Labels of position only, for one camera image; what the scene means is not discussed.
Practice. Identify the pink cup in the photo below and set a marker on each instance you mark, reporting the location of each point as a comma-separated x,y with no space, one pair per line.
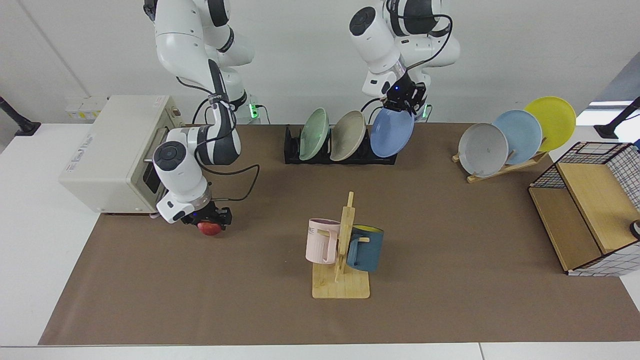
317,245

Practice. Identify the round dark-rimmed lid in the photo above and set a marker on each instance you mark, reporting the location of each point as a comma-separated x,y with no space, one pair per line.
636,230

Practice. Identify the pale green plate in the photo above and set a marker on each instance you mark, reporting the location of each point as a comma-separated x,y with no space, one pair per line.
314,135

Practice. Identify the grey plate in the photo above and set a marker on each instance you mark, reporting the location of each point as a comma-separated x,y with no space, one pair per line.
482,150

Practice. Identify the black dish rack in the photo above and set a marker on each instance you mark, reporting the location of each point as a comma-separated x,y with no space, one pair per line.
291,150

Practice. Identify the black camera stand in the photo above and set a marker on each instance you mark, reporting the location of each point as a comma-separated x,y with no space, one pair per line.
607,131
22,125

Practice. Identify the white wall outlet strip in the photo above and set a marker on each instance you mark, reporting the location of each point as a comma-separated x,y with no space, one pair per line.
85,107

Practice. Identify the dark blue cup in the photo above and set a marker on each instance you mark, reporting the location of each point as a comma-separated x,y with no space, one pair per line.
367,252

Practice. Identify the wooden plate stand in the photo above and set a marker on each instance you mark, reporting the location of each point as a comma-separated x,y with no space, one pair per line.
520,164

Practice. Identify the pale toaster oven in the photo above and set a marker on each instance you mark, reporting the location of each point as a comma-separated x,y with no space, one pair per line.
110,150

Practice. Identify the brown table cloth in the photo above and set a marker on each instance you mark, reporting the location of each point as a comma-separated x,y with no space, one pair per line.
450,250

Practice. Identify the yellow plate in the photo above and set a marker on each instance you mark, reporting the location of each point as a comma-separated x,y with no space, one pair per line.
552,120

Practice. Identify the light blue plate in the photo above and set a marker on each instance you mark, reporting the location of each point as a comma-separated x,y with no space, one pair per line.
522,135

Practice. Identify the beige plate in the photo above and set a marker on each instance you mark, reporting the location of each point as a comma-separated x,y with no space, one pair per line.
347,137

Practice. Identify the red yellow apple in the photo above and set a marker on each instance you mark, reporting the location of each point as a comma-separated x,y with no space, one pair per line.
209,230

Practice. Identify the wooden cup stand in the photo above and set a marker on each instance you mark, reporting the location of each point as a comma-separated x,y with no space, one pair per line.
340,287

